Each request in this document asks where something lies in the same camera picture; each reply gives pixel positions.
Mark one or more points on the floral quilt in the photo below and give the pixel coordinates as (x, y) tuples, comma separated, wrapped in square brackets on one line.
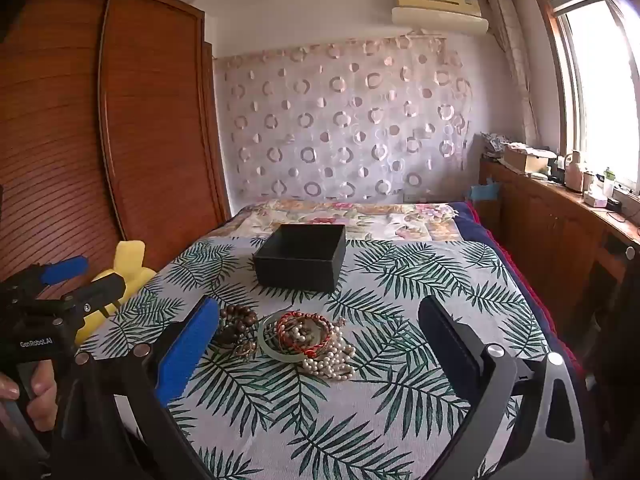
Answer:
[(390, 225)]

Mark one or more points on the blue blanket with red edge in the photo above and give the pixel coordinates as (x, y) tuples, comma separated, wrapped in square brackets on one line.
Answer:
[(492, 240)]

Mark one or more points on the circle pattern wall curtain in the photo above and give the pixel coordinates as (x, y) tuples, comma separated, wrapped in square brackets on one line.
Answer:
[(340, 125)]

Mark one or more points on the black box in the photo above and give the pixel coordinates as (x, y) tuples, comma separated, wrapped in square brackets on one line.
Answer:
[(300, 270)]

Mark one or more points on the green cap bottle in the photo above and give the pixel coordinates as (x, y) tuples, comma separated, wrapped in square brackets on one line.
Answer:
[(608, 184)]

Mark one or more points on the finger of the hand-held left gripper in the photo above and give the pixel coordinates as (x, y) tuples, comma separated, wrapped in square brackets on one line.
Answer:
[(65, 268), (102, 290)]

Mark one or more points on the cardboard box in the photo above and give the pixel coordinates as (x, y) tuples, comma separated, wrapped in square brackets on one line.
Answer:
[(525, 161)]

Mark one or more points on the brown wooden wardrobe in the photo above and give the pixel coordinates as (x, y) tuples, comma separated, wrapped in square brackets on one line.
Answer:
[(150, 135)]

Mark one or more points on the blue bag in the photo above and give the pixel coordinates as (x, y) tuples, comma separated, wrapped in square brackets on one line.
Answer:
[(484, 193)]

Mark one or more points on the patterned bag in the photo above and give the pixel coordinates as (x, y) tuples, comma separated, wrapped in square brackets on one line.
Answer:
[(492, 145)]

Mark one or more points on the pale green jade bangle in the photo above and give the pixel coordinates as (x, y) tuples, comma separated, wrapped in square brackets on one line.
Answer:
[(261, 337)]

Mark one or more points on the beige air conditioner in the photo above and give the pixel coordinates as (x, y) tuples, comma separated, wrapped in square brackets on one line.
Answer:
[(435, 15)]

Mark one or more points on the window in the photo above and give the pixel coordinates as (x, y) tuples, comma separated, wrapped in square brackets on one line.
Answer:
[(600, 85)]

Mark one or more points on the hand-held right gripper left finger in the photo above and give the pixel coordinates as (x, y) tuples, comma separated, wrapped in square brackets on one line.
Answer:
[(195, 345)]

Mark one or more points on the wooden side cabinet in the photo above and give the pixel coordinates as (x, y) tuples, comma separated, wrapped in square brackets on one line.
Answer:
[(550, 230)]

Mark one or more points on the beige window curtain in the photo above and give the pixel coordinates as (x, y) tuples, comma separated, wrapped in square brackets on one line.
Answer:
[(515, 70)]

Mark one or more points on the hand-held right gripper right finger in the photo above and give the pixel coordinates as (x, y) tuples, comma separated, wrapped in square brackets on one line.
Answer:
[(450, 340)]

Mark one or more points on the white kettle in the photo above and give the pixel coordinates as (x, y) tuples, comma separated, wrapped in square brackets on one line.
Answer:
[(575, 172)]

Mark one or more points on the yellow plush toy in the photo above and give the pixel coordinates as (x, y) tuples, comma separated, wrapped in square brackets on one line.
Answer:
[(127, 270)]

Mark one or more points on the person's left hand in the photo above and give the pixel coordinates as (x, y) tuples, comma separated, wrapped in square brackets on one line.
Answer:
[(42, 395)]

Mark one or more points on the white tissue box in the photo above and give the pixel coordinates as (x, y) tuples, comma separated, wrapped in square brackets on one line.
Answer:
[(595, 200)]

